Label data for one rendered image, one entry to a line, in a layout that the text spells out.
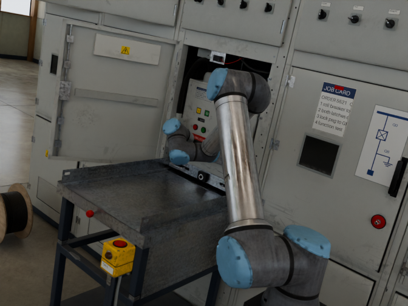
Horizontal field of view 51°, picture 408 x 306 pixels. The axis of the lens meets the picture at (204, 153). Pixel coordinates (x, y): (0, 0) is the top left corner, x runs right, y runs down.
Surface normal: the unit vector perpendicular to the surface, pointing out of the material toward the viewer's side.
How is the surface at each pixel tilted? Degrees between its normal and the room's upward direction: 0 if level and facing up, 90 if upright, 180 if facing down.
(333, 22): 90
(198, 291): 90
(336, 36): 90
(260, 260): 54
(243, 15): 90
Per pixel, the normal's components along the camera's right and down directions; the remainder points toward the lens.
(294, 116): -0.63, 0.07
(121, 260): 0.75, 0.29
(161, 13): -0.15, 0.22
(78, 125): 0.36, 0.31
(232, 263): -0.91, 0.02
